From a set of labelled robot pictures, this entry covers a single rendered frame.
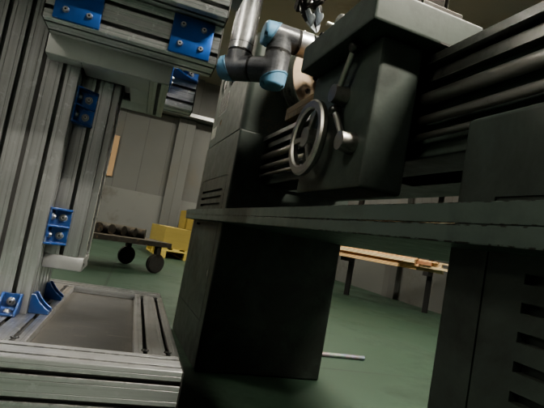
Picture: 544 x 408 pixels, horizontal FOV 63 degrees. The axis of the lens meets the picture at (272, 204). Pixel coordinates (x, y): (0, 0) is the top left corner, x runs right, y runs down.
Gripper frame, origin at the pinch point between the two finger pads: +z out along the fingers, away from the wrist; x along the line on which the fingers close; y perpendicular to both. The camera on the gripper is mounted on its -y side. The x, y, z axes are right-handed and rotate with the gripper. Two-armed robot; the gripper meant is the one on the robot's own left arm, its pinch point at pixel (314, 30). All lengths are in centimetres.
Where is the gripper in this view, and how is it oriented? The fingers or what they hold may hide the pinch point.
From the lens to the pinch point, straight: 186.9
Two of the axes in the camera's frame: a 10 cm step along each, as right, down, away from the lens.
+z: 2.0, 9.8, 0.5
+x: 9.2, -2.1, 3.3
